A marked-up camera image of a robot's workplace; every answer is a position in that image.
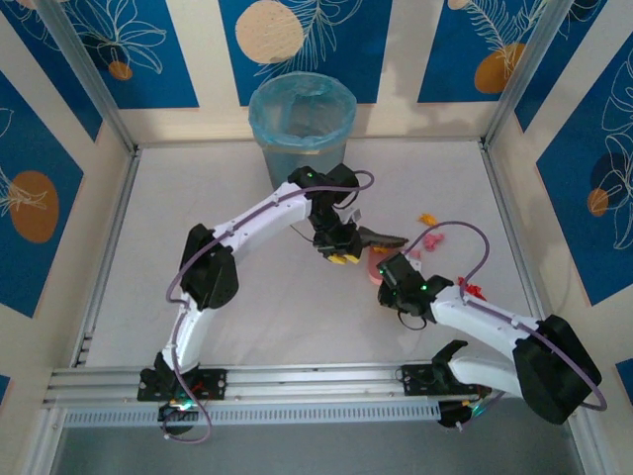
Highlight pink plastic dustpan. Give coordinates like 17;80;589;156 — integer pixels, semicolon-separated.
365;244;421;288

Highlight dark brown hand brush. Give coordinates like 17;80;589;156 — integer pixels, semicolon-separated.
356;226;410;250

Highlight red paper scrap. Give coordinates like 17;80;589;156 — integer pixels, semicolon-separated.
457;275;489;301

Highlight grey mesh waste bin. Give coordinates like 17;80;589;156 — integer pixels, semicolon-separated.
247;71;358;197

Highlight blue plastic bin liner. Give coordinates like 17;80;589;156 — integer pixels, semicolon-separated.
247;71;358;154

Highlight right controller board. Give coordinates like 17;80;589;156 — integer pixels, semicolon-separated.
437;398;489;431

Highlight controller board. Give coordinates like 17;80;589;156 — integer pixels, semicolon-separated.
437;398;489;431
156;399;200;437

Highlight left controller board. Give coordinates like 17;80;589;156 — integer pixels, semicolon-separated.
156;399;200;437

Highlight thin black left gripper wire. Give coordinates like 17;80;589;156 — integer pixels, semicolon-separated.
288;222;320;246

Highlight thin black gripper wire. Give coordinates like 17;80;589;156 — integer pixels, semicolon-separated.
397;310;430;333
288;222;320;246

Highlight thin black right gripper wire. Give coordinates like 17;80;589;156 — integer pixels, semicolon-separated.
397;310;430;333

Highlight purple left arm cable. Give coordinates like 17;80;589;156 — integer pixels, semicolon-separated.
164;169;376;445

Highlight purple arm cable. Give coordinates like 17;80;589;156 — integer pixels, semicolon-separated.
407;221;608;431
164;169;376;445

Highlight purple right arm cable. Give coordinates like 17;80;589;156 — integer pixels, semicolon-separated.
407;221;608;431

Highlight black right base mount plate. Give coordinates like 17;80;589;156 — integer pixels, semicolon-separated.
401;363;492;398

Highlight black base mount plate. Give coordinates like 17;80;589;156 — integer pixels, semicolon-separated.
136;366;228;403
401;363;492;398

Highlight aluminium mounting rail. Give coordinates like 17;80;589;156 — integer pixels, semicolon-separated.
43;356;590;411

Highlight grey slotted cable duct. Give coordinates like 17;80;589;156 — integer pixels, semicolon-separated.
62;399;442;429

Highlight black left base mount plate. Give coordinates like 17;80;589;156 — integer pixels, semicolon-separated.
136;366;228;403

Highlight aluminium frame post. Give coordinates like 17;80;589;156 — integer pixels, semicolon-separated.
482;0;588;152
34;0;139;157

